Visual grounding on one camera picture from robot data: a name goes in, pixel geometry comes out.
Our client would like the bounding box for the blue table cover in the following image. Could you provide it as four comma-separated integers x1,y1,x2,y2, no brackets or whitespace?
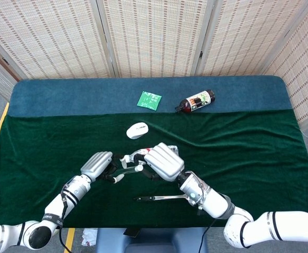
8,75,294,118

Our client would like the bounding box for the steel ladle black handle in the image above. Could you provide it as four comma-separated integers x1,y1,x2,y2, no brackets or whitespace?
133,193,194,203

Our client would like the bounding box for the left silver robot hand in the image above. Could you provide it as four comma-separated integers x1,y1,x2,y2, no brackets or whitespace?
80,151,130,184

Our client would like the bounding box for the flat black object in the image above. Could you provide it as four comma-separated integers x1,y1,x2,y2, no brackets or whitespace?
123,228,142,237

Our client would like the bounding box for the dark green velvet cloth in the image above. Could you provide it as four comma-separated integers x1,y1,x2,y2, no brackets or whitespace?
0,109,308,229

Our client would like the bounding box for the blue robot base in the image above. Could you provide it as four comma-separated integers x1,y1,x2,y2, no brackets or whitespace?
95,227,208,253

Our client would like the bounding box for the white computer mouse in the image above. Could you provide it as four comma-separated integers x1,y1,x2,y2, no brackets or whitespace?
126,122,149,140

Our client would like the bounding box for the crumpled white cloth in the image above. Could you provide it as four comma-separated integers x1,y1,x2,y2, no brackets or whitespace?
81,228,98,247

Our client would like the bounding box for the green foil packet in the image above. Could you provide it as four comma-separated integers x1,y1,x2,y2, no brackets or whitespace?
137,91,162,111

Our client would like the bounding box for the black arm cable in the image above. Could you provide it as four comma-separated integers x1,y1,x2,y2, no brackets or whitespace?
198,202,218,253
58,184,71,250

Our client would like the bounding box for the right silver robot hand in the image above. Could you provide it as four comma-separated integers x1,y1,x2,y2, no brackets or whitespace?
134,142,185,183

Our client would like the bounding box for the clear plastic water bottle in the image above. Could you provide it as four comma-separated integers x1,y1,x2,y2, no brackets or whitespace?
124,145,180,163

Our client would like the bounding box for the dark tea bottle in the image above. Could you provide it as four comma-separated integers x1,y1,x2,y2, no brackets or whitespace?
175,89,215,114

